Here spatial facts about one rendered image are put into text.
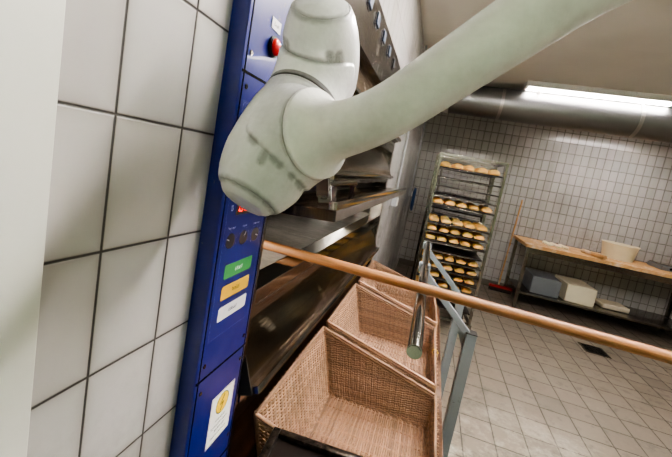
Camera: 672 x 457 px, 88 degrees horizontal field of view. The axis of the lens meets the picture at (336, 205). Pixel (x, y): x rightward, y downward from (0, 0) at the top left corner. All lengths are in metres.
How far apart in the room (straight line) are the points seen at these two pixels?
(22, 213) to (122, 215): 0.12
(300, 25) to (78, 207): 0.31
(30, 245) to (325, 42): 0.36
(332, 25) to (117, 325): 0.44
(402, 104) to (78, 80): 0.30
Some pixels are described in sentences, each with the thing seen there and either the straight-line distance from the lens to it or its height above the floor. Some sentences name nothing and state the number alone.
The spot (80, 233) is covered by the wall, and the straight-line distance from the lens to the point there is 0.44.
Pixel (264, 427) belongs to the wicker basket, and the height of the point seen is 0.83.
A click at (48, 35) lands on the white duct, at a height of 1.55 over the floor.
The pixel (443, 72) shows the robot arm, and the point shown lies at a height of 1.59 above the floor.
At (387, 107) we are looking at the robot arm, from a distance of 0.33.
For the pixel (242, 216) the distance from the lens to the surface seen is 0.62.
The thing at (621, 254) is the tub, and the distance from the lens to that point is 6.02.
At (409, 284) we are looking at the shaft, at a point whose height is 1.20.
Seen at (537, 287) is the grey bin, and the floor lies 0.32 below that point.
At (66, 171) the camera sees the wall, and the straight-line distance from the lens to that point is 0.42.
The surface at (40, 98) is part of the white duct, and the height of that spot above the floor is 1.50.
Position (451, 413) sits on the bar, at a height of 0.62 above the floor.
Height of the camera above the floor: 1.49
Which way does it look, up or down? 7 degrees down
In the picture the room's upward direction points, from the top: 11 degrees clockwise
